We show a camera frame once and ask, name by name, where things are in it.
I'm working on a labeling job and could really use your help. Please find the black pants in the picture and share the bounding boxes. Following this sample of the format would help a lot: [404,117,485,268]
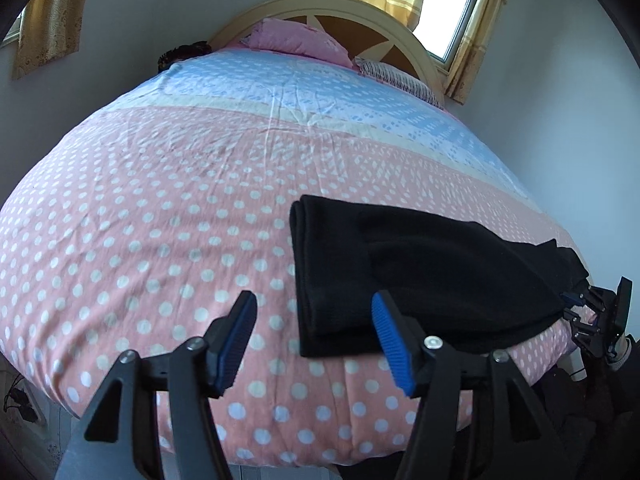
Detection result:
[290,195,588,359]

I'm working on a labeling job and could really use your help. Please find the dark clothing beside bed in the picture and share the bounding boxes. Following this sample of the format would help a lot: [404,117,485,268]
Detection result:
[157,41,213,73]

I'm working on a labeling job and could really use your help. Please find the polka dot bed cover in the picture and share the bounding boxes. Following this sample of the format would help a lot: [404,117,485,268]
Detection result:
[1,48,572,466]

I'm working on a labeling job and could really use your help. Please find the plaid pillow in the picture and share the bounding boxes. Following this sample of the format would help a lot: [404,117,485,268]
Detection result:
[354,56,444,110]

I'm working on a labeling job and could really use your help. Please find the yellow headboard right curtain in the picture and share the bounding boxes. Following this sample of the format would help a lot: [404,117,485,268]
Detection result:
[445,0,506,105]

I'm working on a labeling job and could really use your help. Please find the headboard window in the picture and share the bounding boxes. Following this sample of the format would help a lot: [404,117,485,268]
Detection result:
[413,0,477,70]

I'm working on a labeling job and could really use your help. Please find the cream wooden headboard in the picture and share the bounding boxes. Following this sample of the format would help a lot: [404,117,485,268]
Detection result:
[208,0,445,102]

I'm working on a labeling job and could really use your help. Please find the pink pillow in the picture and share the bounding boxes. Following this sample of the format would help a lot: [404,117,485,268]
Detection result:
[241,18,354,68]

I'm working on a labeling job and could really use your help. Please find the yellow side curtain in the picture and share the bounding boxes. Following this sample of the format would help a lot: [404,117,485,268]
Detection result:
[12,0,86,80]

